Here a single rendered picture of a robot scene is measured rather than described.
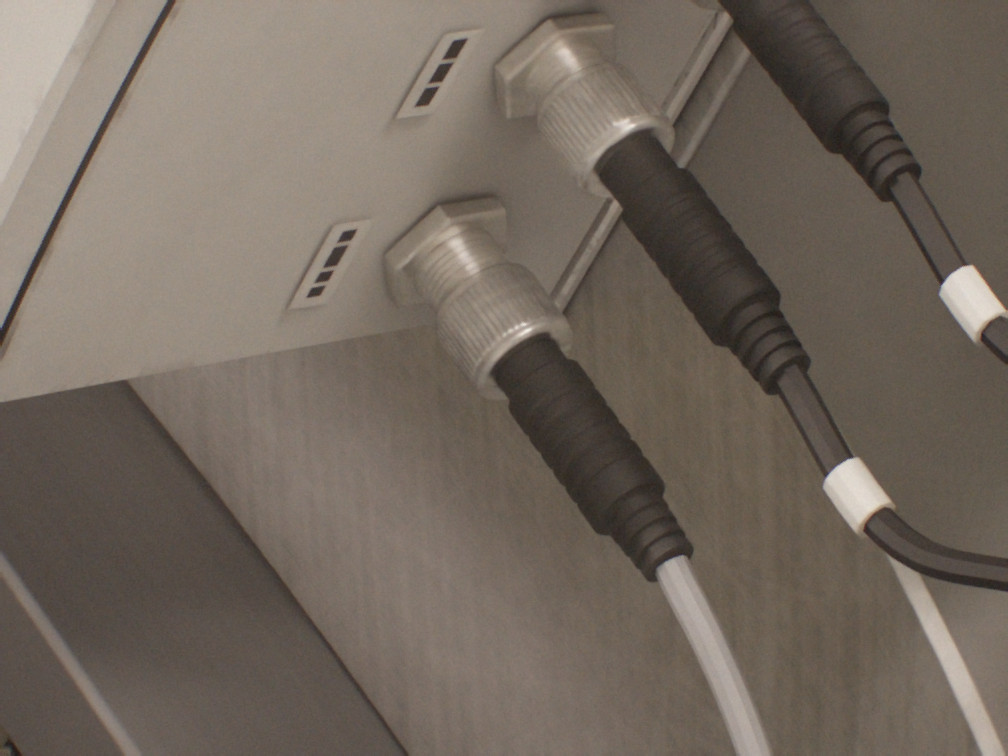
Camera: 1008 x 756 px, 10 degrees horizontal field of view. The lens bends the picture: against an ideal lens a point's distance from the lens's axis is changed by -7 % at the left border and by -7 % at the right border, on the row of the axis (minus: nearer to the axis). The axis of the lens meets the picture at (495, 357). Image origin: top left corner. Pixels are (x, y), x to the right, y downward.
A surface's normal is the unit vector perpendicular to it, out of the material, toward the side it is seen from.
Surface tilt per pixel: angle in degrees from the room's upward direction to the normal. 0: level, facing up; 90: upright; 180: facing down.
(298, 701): 42
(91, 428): 35
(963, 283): 53
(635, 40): 133
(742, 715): 69
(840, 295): 90
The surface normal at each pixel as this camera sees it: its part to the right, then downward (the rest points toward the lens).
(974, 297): -0.14, -0.49
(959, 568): -0.54, -0.13
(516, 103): 0.51, 0.73
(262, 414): -0.76, 0.14
